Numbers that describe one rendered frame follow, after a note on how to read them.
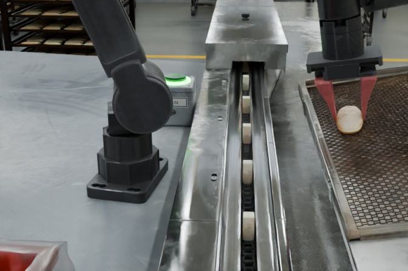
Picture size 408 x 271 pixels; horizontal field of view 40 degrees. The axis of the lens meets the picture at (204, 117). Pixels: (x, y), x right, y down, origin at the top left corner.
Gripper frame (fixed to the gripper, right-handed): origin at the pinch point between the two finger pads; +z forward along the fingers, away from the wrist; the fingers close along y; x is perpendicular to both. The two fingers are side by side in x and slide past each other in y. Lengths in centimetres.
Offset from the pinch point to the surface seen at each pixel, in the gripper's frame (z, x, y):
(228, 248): 2.8, 29.6, 13.3
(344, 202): 0.9, 24.3, 1.0
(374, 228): 0.2, 30.8, -1.8
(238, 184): 2.9, 14.6, 14.7
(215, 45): -4.3, -36.8, 27.1
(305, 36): 10, -97, 13
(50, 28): 9, -186, 149
